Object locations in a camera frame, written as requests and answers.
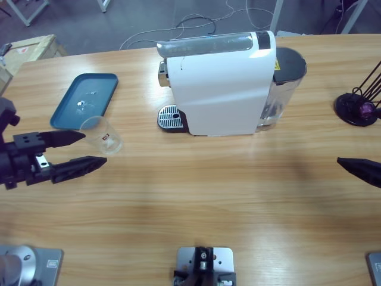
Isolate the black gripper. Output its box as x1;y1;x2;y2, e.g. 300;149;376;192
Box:
0;130;107;191

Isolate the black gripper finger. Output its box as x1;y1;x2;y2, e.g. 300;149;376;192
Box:
336;157;381;188

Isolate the clear glass cup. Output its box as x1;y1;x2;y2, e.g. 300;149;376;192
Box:
79;116;124;156

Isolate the purple coffee capsule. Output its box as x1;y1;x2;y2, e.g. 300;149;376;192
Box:
358;102;376;117

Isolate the silver coffee machine lever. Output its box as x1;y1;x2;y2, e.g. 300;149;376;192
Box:
157;32;257;57

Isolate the white coffee machine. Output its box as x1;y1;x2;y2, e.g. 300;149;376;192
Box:
157;30;277;138

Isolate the black capsule holder with rods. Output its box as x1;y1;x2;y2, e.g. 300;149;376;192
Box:
333;61;381;128

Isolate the blue plastic tray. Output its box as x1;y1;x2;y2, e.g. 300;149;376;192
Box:
49;73;119;131

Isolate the wooden crate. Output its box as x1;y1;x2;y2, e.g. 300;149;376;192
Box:
0;34;68;98

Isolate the silver grate drip tray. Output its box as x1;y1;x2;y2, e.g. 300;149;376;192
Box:
157;104;188;133

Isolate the clear water tank black lid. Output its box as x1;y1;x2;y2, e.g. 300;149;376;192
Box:
257;46;308;132

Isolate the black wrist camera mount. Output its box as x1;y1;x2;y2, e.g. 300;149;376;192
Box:
0;97;21;141

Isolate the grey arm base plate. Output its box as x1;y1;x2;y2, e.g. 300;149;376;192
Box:
0;244;65;286
365;251;381;286

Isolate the white metal table frame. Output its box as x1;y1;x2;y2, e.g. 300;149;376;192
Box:
0;0;50;27

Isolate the white metal frame leg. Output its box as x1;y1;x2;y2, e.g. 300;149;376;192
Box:
269;0;285;36
341;0;368;34
96;0;115;13

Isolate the grey mount plate dark post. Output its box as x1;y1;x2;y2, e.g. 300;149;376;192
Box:
173;245;238;286

